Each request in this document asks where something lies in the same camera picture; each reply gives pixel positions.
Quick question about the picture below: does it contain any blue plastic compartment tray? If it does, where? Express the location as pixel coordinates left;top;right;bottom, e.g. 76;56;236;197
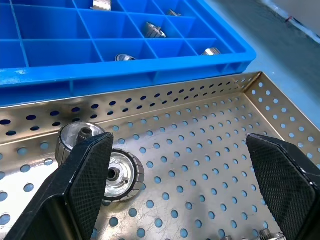
0;0;257;105

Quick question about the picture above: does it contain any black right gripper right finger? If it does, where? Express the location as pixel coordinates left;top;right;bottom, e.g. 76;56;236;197
245;132;320;240

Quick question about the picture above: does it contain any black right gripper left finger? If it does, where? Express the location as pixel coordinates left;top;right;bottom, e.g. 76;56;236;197
4;131;115;240

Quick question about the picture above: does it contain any perforated metal tray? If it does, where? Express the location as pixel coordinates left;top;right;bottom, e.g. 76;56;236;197
0;71;320;240

